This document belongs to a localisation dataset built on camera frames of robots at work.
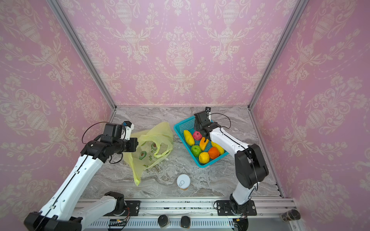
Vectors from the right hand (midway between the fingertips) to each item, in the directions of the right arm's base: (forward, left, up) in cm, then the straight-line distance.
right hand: (205, 123), depth 92 cm
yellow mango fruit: (-4, +11, -10) cm, 15 cm away
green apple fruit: (-15, +7, -8) cm, 18 cm away
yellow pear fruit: (-19, +2, -8) cm, 21 cm away
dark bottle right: (-50, -34, -5) cm, 61 cm away
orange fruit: (-17, -4, -9) cm, 19 cm away
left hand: (-17, +38, +7) cm, 42 cm away
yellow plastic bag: (-7, +35, -13) cm, 38 cm away
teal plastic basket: (+7, +10, -9) cm, 15 cm away
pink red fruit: (-3, +5, -9) cm, 11 cm away
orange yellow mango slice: (-9, +2, -11) cm, 14 cm away
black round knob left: (-50, +24, -5) cm, 56 cm away
